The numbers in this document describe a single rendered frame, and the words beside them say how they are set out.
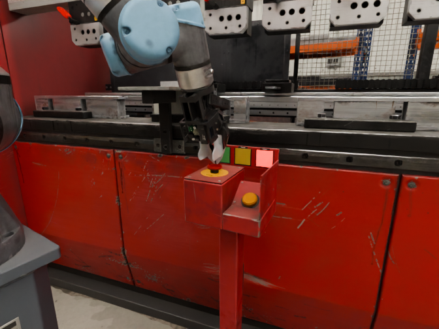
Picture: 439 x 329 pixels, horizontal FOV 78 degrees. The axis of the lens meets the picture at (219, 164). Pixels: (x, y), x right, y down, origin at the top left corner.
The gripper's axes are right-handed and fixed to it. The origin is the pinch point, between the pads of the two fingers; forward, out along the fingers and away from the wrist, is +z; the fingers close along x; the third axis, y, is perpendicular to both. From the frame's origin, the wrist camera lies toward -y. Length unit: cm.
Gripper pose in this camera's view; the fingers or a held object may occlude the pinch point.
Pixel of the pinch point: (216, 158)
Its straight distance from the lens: 70.4
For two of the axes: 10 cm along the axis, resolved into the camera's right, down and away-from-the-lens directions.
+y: -3.8, 5.7, -7.3
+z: 1.6, 8.2, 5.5
